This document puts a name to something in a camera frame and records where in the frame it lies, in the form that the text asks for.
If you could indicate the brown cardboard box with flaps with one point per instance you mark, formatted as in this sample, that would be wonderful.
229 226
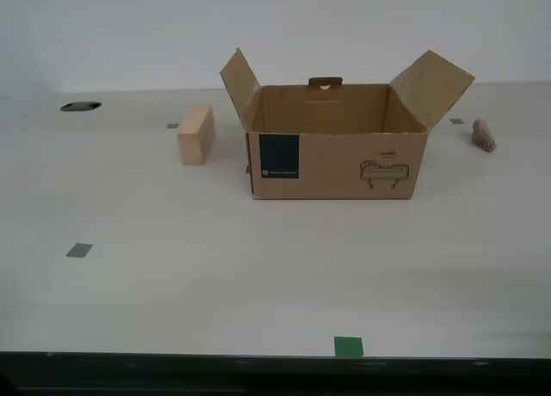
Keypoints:
336 168

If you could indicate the light wooden block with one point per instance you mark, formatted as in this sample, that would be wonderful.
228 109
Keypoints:
196 142

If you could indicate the speckled beige rock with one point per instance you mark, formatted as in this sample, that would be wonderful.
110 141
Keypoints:
483 136

